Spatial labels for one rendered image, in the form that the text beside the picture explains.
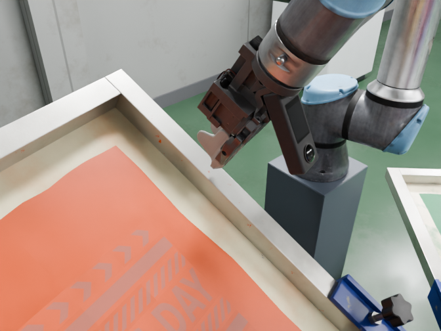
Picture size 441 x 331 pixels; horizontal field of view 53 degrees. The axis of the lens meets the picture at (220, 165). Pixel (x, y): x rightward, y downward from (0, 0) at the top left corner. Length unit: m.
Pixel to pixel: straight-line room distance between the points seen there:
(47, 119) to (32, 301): 0.24
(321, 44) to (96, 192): 0.36
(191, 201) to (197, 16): 3.29
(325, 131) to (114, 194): 0.54
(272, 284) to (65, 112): 0.39
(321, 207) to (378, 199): 1.99
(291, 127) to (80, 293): 0.33
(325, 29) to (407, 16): 0.47
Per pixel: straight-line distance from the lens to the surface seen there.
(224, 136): 0.61
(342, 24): 0.47
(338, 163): 1.08
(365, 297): 0.73
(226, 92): 0.56
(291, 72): 0.50
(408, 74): 0.95
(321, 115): 1.00
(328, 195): 1.06
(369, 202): 3.00
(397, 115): 0.96
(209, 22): 4.00
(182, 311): 0.61
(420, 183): 1.59
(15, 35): 3.18
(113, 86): 0.72
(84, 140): 0.68
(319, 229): 1.12
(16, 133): 0.63
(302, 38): 0.48
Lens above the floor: 1.85
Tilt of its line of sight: 36 degrees down
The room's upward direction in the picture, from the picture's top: straight up
